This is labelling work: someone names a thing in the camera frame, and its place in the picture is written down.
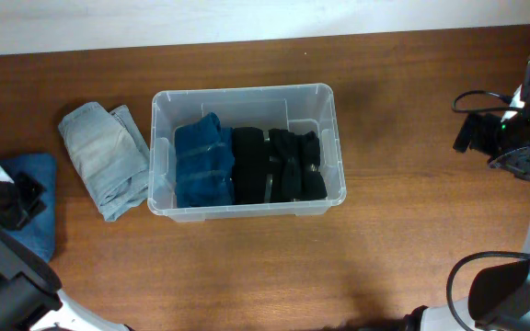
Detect dark taped garment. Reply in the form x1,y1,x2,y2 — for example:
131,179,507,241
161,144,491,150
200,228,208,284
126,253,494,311
269,129,328,202

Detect light blue jeans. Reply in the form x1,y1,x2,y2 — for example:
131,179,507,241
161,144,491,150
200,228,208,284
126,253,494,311
58,102,150,222

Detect clear plastic storage container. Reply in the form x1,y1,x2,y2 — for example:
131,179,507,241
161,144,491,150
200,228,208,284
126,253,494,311
147,83,347,223

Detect teal taped shirt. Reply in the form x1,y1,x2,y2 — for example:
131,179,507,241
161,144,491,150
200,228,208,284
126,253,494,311
175,112,235,208

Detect right black cable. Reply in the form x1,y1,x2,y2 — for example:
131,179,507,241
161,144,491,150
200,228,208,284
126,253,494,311
445,89,530,331

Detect dark blue jeans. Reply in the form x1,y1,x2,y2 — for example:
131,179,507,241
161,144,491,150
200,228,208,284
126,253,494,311
0,153,57,262

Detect black taped garment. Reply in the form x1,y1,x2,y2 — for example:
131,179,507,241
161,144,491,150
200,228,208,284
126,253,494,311
232,127,270,204

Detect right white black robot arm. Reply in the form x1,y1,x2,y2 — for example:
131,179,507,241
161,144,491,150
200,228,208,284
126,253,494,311
389,56,530,330

